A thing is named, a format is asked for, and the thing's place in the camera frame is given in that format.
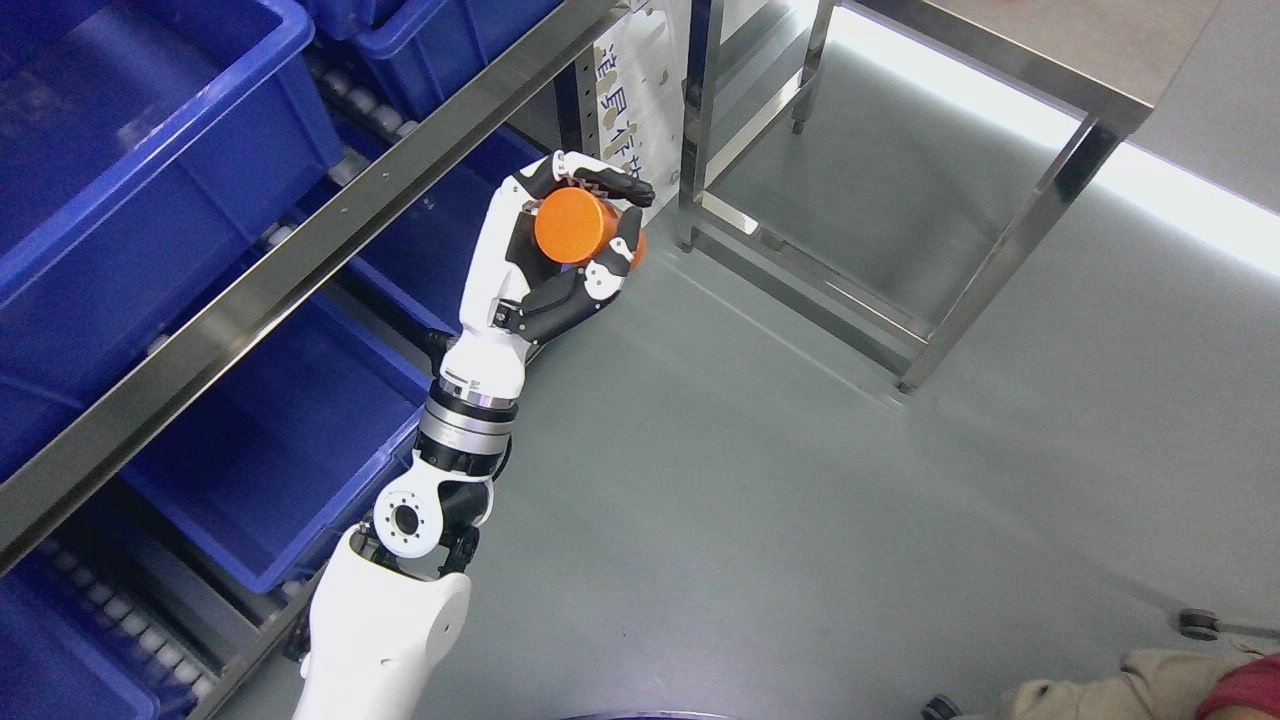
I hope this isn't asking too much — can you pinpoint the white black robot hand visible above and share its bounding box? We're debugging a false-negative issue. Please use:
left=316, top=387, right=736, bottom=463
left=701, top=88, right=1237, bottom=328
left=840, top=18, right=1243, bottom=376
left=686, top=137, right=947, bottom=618
left=436, top=151, right=657, bottom=407

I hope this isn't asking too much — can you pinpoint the orange cylindrical capacitor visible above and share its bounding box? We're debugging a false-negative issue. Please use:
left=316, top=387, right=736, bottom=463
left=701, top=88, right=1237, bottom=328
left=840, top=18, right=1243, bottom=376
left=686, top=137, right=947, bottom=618
left=532, top=187, right=622, bottom=266

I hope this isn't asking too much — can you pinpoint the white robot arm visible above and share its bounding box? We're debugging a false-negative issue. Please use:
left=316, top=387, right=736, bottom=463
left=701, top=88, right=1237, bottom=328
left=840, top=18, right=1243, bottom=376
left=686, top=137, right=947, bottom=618
left=293, top=374, right=518, bottom=719

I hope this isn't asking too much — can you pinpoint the blue lower bin far right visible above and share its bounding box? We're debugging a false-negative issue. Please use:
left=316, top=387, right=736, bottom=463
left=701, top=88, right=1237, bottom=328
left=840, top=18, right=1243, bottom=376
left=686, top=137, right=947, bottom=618
left=337, top=127, right=544, bottom=334

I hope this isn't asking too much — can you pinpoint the blue bin top centre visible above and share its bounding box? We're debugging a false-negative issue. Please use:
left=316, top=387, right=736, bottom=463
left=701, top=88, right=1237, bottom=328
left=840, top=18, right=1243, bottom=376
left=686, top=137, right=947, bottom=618
left=301, top=1, right=559, bottom=117

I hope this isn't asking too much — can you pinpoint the white sign board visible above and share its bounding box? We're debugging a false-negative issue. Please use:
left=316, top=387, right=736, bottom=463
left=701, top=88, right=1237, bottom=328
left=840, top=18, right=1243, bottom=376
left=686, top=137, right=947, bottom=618
left=591, top=1, right=690, bottom=222

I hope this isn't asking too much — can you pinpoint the large blue bin right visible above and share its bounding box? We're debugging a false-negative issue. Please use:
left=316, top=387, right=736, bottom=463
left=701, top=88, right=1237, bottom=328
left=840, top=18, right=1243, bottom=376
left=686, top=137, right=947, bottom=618
left=1, top=1, right=340, bottom=477

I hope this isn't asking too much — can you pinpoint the stainless steel table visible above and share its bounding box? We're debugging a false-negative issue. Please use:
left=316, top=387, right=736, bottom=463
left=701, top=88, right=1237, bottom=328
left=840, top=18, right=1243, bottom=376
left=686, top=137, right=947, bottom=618
left=701, top=1, right=1277, bottom=402

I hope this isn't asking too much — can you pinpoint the blue lower bin centre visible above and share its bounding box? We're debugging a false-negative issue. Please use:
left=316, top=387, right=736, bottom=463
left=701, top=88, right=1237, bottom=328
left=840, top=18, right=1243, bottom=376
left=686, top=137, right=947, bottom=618
left=1, top=571, right=159, bottom=719

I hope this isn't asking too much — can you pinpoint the person in beige clothing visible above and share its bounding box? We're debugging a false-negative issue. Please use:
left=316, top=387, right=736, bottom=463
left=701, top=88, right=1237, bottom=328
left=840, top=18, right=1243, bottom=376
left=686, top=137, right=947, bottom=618
left=984, top=650, right=1279, bottom=719

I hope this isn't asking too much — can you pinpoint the steel shelf front rail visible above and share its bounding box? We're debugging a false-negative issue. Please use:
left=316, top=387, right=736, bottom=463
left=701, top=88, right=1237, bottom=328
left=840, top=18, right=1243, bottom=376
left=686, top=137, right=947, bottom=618
left=1, top=1, right=628, bottom=571

